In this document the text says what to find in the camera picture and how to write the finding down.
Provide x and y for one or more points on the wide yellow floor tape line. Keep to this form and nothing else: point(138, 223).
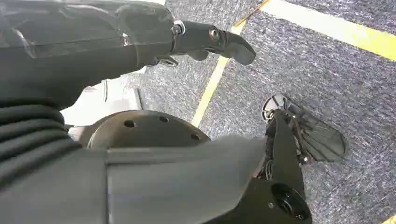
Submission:
point(337, 28)

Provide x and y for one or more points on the black robot foot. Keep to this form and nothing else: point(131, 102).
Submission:
point(318, 139)

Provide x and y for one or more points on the white flat panel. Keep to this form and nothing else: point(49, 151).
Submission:
point(105, 99)

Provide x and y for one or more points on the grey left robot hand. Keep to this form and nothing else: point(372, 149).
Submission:
point(74, 52)

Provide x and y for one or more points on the dark round joint disc with holes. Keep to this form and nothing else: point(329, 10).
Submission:
point(145, 131)

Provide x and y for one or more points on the black robot leg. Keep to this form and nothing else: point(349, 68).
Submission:
point(283, 173)

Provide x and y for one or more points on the grey robot thigh shell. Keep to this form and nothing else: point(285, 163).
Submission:
point(161, 182)

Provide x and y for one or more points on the narrow yellow floor tape line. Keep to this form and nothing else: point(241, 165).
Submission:
point(213, 82)

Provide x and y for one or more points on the ribbed grey left arm sleeve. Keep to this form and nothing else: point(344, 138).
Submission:
point(28, 136)

